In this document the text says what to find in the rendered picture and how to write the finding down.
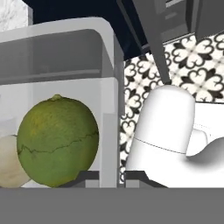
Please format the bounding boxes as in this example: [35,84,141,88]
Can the dark navy cupboard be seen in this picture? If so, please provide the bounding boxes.
[22,0,151,61]

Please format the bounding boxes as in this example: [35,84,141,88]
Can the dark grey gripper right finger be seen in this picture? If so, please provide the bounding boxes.
[123,170,169,189]

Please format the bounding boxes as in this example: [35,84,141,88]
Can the dark grey appliance door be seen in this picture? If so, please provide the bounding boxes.
[116,0,224,86]

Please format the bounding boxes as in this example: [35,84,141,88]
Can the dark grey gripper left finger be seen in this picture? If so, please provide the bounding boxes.
[59,170,101,189]

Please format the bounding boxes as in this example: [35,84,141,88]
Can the white garlic bulb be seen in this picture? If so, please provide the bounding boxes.
[0,134,32,189]

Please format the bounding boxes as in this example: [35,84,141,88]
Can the green lime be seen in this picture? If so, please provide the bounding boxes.
[16,94,100,188]

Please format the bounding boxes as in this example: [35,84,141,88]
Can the clear plastic vegetable container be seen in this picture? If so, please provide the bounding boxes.
[0,17,125,189]

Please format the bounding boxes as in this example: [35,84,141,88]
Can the white rounded object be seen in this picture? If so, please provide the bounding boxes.
[125,84,224,189]

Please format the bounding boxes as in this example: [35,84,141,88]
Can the white marble counter block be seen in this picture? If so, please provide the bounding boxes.
[0,0,34,33]

